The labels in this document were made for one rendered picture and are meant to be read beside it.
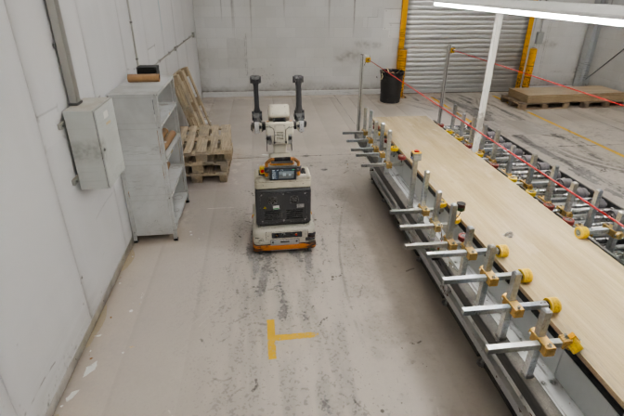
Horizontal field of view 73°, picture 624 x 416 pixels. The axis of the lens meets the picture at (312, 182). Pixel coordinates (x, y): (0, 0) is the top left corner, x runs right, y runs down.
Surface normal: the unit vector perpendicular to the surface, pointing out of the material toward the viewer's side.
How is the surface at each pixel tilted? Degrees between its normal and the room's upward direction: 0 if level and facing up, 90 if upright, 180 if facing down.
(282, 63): 90
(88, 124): 90
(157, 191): 90
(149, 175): 90
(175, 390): 0
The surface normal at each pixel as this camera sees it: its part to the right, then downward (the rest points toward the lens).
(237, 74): 0.12, 0.42
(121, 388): 0.01, -0.91
